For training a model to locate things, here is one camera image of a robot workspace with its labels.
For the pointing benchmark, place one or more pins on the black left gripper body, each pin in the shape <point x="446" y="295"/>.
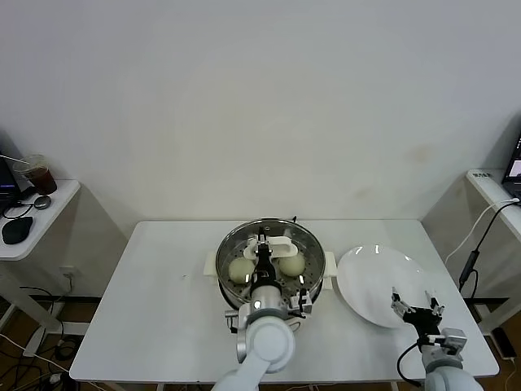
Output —
<point x="264" y="273"/>

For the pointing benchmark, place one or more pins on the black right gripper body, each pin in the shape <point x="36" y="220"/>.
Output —
<point x="425" y="322"/>

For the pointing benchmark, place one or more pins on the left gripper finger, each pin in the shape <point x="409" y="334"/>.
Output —
<point x="263" y="237"/>
<point x="263" y="250"/>

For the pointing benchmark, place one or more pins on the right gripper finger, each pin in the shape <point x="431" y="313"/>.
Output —
<point x="401" y="309"/>
<point x="437" y="309"/>

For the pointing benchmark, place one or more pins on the white steamed baozi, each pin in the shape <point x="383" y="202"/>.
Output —
<point x="240" y="271"/>
<point x="293" y="266"/>

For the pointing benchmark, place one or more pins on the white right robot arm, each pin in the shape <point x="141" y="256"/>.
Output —
<point x="447" y="379"/>

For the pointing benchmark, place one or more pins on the stainless steel steamer basket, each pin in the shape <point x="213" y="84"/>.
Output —
<point x="331" y="269"/>

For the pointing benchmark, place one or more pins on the white round plate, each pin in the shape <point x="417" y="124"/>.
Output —
<point x="366" y="285"/>

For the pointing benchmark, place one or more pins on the black floor power strip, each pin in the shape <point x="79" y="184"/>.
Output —
<point x="502" y="344"/>

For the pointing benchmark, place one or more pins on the black laptop with lit screen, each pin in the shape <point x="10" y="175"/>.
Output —
<point x="513" y="171"/>

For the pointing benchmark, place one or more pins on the white side table with mouse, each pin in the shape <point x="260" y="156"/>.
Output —
<point x="61" y="195"/>

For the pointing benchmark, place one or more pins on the round clear cup lid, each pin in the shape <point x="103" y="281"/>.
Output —
<point x="42" y="202"/>

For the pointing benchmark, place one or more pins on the plastic cup of iced coffee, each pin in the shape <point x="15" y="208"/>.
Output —
<point x="42" y="179"/>

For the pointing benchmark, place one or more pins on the black computer mouse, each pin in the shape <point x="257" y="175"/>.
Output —
<point x="16" y="230"/>

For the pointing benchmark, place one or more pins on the dark laptop beside coffee cup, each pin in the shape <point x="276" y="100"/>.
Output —
<point x="8" y="175"/>

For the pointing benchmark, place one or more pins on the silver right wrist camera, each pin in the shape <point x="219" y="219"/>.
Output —
<point x="454" y="340"/>

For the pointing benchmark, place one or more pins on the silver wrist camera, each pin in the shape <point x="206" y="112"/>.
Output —
<point x="454" y="340"/>
<point x="303" y="303"/>

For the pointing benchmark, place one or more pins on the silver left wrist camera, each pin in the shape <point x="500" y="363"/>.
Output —
<point x="303" y="303"/>

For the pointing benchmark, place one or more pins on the white wall socket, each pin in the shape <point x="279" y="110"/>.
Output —
<point x="68" y="271"/>

